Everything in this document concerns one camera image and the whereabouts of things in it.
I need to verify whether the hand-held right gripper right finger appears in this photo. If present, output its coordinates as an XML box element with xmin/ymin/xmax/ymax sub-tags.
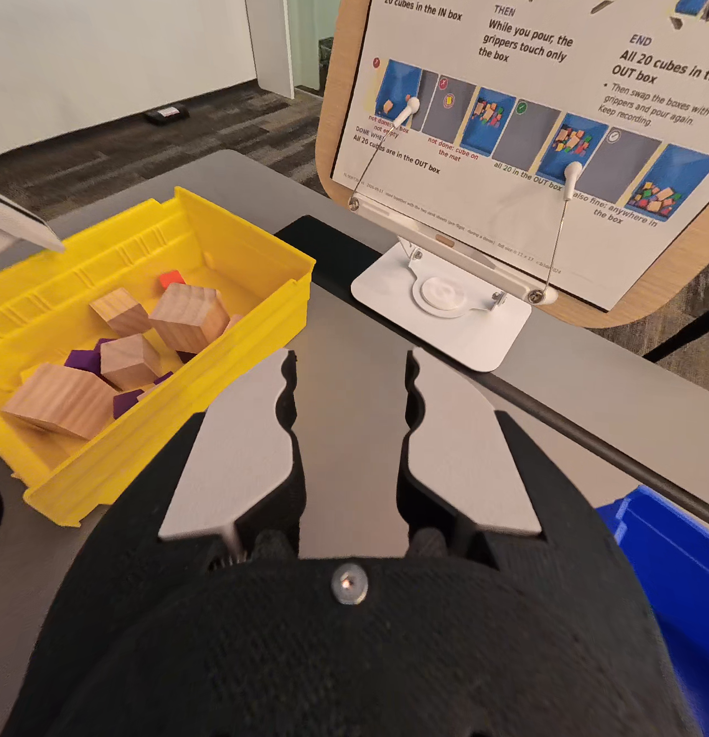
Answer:
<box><xmin>401</xmin><ymin>347</ymin><xmax>543</xmax><ymax>542</ymax></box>

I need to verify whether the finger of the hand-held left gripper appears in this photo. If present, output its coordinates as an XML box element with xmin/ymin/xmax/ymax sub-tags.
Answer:
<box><xmin>0</xmin><ymin>187</ymin><xmax>66</xmax><ymax>254</ymax></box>

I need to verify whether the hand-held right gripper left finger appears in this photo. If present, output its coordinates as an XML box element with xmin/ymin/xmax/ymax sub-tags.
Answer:
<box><xmin>158</xmin><ymin>347</ymin><xmax>305</xmax><ymax>562</ymax></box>

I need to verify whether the yellow plastic box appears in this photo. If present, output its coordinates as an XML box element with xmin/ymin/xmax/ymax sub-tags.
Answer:
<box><xmin>0</xmin><ymin>186</ymin><xmax>317</xmax><ymax>527</ymax></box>

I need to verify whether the pile of wooden and coloured cubes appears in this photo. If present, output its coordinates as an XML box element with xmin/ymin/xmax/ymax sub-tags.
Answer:
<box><xmin>0</xmin><ymin>269</ymin><xmax>246</xmax><ymax>442</ymax></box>

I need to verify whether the blue plastic box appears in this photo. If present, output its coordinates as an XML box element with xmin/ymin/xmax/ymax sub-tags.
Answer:
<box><xmin>593</xmin><ymin>484</ymin><xmax>709</xmax><ymax>737</ymax></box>

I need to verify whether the white stand base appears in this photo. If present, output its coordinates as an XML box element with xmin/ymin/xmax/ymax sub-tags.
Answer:
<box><xmin>348</xmin><ymin>196</ymin><xmax>559</xmax><ymax>373</ymax></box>

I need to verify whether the black mat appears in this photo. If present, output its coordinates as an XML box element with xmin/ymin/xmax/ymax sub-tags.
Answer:
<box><xmin>274</xmin><ymin>215</ymin><xmax>402</xmax><ymax>307</ymax></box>

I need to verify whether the printed instruction sheet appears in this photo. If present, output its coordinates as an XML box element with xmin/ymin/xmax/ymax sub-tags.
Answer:
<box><xmin>330</xmin><ymin>0</ymin><xmax>709</xmax><ymax>312</ymax></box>

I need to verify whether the instruction sheet on stand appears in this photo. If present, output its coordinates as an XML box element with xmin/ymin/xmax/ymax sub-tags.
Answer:
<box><xmin>315</xmin><ymin>0</ymin><xmax>709</xmax><ymax>329</ymax></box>

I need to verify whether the white partition panel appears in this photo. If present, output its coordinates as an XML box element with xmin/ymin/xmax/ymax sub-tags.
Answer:
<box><xmin>245</xmin><ymin>0</ymin><xmax>295</xmax><ymax>100</ymax></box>

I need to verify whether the wire page holder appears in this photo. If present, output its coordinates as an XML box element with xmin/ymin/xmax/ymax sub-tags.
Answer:
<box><xmin>527</xmin><ymin>161</ymin><xmax>584</xmax><ymax>305</ymax></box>
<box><xmin>348</xmin><ymin>97</ymin><xmax>420</xmax><ymax>212</ymax></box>

